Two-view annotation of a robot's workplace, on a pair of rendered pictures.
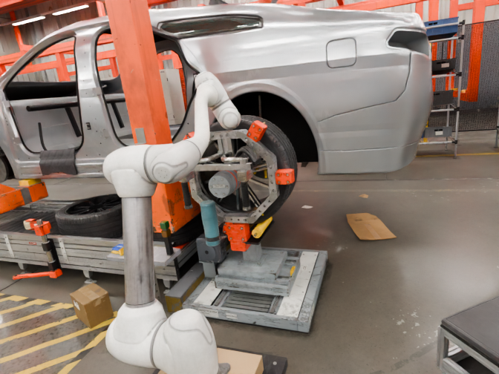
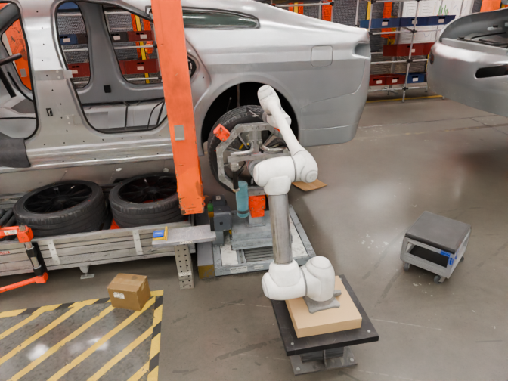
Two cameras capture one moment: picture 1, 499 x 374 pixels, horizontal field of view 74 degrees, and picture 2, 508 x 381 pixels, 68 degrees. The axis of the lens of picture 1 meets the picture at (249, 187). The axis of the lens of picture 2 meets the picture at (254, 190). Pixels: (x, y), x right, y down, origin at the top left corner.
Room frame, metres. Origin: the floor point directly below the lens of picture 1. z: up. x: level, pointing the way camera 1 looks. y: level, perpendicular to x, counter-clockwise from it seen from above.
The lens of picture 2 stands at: (-0.29, 1.34, 1.92)
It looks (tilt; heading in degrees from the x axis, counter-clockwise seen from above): 28 degrees down; 330
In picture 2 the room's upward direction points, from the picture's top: 2 degrees counter-clockwise
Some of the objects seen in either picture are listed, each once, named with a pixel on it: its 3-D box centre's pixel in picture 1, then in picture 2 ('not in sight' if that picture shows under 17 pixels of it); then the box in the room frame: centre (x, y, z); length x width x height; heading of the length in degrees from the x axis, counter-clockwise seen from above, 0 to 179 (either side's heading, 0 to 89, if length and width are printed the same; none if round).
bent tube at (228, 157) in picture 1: (235, 150); (271, 140); (1.70, 0.05, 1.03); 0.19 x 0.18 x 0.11; 158
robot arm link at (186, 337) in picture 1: (188, 343); (318, 276); (0.92, 0.26, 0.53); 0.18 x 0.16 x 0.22; 71
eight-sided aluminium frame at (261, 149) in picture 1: (232, 177); (255, 160); (1.85, 0.10, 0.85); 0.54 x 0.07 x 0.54; 68
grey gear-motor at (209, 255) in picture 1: (220, 246); (219, 216); (2.20, 0.26, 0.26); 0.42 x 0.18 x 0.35; 158
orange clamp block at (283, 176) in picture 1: (284, 176); not in sight; (1.74, -0.20, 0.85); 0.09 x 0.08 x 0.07; 68
